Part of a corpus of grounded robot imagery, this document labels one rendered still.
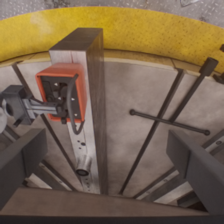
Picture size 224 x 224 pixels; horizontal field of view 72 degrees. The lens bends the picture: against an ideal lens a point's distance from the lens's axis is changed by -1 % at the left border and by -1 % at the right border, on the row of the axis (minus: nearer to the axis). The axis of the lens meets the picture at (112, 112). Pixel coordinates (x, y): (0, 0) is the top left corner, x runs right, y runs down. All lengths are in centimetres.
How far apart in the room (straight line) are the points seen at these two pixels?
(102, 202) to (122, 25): 113
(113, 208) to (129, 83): 73
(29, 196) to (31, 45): 110
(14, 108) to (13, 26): 103
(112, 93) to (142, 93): 20
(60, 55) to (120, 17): 71
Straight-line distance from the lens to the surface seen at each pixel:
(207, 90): 117
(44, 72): 53
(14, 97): 54
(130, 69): 100
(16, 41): 156
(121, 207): 97
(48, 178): 210
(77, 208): 97
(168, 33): 128
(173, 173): 176
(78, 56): 60
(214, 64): 104
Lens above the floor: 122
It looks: 50 degrees down
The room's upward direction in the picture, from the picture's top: 170 degrees counter-clockwise
